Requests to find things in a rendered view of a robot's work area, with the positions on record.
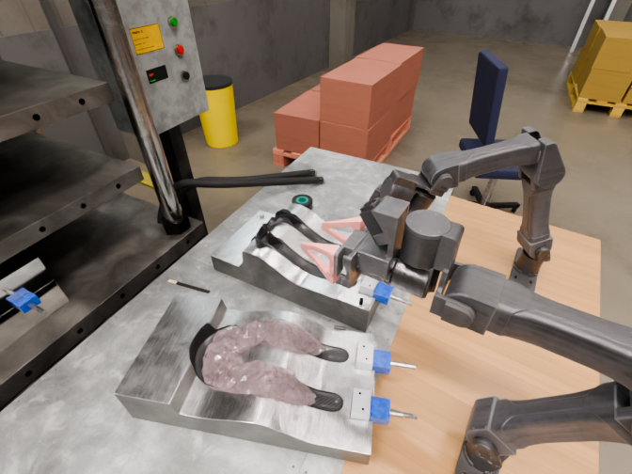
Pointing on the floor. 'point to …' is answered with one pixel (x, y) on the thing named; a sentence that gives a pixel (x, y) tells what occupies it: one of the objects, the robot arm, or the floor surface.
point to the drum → (219, 112)
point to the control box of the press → (156, 75)
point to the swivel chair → (488, 122)
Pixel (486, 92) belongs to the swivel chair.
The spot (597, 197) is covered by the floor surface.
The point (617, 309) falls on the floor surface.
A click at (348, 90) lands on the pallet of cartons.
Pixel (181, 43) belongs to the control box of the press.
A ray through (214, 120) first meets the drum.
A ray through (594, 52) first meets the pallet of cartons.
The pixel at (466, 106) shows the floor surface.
